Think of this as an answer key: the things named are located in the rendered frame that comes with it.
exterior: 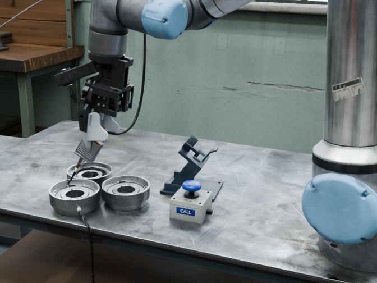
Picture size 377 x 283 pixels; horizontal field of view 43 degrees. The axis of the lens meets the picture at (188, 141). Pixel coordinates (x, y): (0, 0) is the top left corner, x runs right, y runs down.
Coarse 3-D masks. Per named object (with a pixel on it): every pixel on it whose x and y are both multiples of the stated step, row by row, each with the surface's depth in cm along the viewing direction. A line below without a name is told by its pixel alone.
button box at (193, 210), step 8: (176, 192) 100; (184, 192) 101; (200, 192) 101; (208, 192) 101; (176, 200) 97; (184, 200) 97; (192, 200) 97; (200, 200) 97; (208, 200) 99; (176, 208) 97; (184, 208) 97; (192, 208) 96; (200, 208) 95; (208, 208) 100; (176, 216) 98; (184, 216) 97; (192, 216) 97; (200, 216) 96; (200, 224) 96
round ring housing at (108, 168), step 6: (84, 162) 115; (90, 162) 116; (96, 162) 116; (102, 162) 116; (72, 168) 113; (102, 168) 115; (108, 168) 114; (78, 174) 112; (84, 174) 113; (90, 174) 114; (96, 174) 113; (102, 174) 112; (108, 174) 109; (96, 180) 107; (102, 180) 108
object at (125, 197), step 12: (108, 180) 107; (120, 180) 109; (132, 180) 109; (144, 180) 107; (108, 192) 100; (120, 192) 106; (132, 192) 103; (144, 192) 101; (108, 204) 102; (120, 204) 100; (132, 204) 100; (144, 204) 104
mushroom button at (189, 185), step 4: (188, 180) 99; (192, 180) 99; (184, 184) 98; (188, 184) 97; (192, 184) 97; (196, 184) 97; (200, 184) 98; (184, 188) 97; (188, 188) 97; (192, 188) 97; (196, 188) 97; (200, 188) 98; (188, 192) 99; (192, 192) 98
